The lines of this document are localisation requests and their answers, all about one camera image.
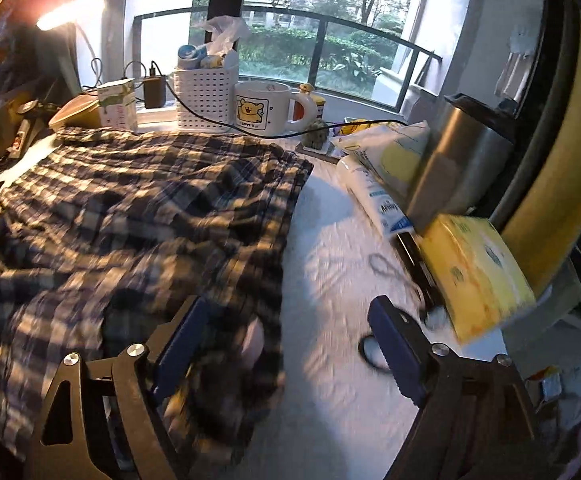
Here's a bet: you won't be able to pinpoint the yellow toy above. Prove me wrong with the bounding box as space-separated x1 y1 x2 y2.
337 119 371 138

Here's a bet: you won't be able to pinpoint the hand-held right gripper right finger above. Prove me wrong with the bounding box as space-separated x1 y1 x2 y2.
367 296 538 480

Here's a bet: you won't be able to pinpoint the thin black cable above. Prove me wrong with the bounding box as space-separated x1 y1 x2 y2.
83 57 104 92

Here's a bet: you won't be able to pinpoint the yellow tissue box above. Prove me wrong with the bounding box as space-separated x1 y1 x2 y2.
420 214 537 346

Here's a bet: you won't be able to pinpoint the yellow white packet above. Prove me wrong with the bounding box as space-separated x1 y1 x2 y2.
331 120 431 191

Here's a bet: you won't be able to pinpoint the white cartoon mug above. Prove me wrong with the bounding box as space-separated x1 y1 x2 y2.
234 81 317 138

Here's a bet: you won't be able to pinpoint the black slim case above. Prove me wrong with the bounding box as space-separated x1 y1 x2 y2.
393 230 446 311

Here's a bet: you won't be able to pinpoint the stainless steel kettle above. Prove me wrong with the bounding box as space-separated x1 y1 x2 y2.
405 92 517 231

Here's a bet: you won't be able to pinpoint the yellow duck jar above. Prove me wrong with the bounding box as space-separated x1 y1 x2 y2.
299 83 327 121

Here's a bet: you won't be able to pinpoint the clear plastic bag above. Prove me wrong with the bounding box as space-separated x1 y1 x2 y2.
190 16 252 56

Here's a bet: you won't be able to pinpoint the small cactus figurine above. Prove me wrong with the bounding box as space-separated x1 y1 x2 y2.
304 119 331 153

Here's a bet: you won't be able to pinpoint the white wet wipes pack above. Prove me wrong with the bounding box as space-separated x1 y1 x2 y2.
336 154 416 241

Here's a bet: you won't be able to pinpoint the desk lamp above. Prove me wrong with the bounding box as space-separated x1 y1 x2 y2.
35 0 108 91

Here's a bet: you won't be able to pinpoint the plaid pants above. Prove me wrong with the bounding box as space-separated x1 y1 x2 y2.
0 127 315 466

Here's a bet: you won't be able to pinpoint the dark square coaster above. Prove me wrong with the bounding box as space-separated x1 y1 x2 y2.
295 142 341 163

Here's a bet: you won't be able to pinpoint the green white carton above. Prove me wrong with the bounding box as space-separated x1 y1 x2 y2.
96 79 140 131

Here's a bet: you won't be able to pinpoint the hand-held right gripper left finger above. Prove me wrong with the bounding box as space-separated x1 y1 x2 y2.
30 296 211 480

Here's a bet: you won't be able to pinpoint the yellow curved frame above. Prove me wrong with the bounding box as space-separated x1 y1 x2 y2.
500 10 581 296

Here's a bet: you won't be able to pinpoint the blue white bottle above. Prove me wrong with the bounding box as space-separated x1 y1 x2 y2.
178 44 202 71

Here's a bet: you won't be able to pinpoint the white paper sheet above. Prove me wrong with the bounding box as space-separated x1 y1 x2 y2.
0 135 64 186

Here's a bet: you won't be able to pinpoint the white perforated basket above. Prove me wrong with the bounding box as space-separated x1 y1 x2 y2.
170 52 241 133

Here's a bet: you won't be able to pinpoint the black window railing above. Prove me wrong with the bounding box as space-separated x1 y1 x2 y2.
133 6 443 111

